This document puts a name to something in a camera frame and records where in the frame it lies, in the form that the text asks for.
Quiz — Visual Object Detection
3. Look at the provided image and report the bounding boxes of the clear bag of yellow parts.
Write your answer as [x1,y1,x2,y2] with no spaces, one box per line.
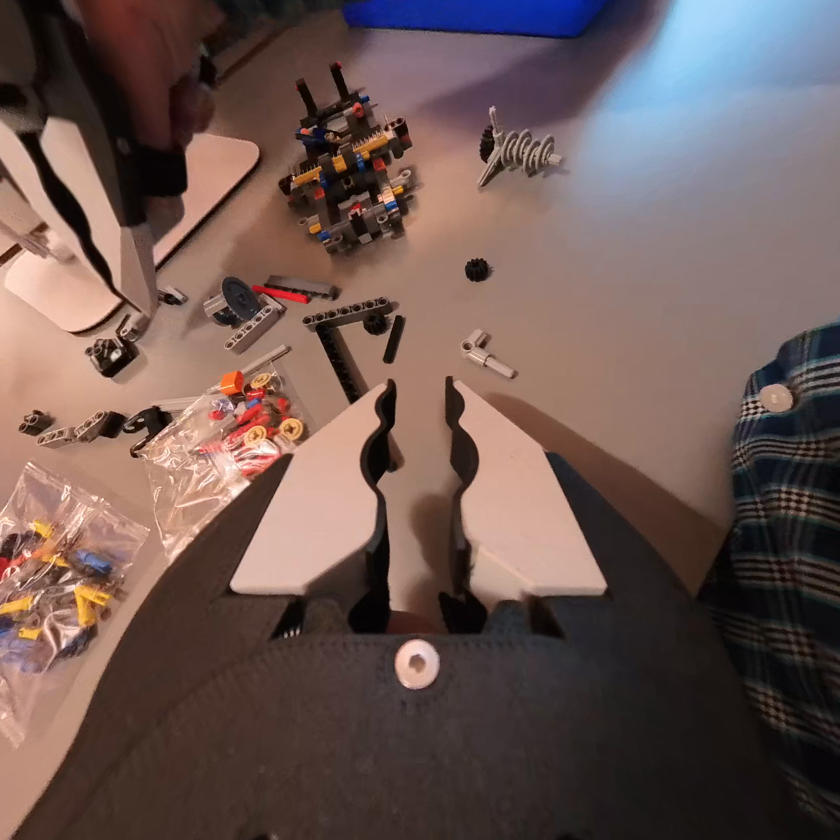
[0,459,151,749]

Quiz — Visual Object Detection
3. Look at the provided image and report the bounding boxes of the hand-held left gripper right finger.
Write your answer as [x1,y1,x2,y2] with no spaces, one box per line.
[446,377,608,624]

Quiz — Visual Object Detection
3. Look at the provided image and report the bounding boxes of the blue pad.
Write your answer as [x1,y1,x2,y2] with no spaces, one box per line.
[344,0,611,39]

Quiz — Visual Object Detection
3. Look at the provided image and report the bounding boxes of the dark grey flat beam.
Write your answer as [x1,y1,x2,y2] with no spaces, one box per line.
[266,274,339,299]

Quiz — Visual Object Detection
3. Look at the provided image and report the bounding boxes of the multicoloured brick chassis assembly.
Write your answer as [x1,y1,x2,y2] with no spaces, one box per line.
[279,62,417,257]

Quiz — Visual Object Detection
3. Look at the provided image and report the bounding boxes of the light grey small beam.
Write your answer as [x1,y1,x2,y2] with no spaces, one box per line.
[36,423,96,450]

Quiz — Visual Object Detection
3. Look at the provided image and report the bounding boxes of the pale plywood stand foot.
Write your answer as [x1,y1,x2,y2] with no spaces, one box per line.
[154,134,261,270]
[3,249,126,334]

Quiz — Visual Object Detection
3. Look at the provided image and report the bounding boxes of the light grey short beam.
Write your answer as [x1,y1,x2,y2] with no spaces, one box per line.
[223,305,287,350]

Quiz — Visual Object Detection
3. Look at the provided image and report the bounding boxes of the person's right hand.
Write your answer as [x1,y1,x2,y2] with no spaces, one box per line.
[85,0,224,148]

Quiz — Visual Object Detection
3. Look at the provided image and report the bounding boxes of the dark grey holed beam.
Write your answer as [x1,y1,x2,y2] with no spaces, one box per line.
[302,298,392,327]

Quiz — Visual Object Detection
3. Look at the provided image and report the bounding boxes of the plaid shirt sleeve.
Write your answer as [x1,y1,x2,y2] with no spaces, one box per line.
[699,322,840,828]

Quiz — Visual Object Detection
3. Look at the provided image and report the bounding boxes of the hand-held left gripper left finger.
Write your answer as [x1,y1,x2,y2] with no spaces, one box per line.
[230,381,398,624]

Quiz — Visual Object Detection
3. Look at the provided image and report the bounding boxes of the clear bag of red pins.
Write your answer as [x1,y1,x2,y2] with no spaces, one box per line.
[141,371,309,565]

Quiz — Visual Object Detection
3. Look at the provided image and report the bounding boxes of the grey crankshaft gear assembly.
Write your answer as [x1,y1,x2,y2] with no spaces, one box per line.
[478,108,564,188]

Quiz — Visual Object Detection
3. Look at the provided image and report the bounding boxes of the dark blue pulley wheel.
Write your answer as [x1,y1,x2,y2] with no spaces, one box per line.
[220,276,263,326]

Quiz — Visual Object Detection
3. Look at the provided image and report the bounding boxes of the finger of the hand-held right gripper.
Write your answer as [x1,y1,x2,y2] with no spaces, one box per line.
[42,118,158,316]
[0,125,73,260]

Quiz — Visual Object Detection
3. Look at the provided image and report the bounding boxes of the black chunky connector block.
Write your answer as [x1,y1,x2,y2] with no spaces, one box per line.
[85,336,140,379]

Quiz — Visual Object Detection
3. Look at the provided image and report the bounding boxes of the long black holed beam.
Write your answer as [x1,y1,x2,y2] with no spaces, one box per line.
[315,325,365,404]

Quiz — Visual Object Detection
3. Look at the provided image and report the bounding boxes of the black bracket piece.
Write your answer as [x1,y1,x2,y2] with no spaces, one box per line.
[128,406,173,457]

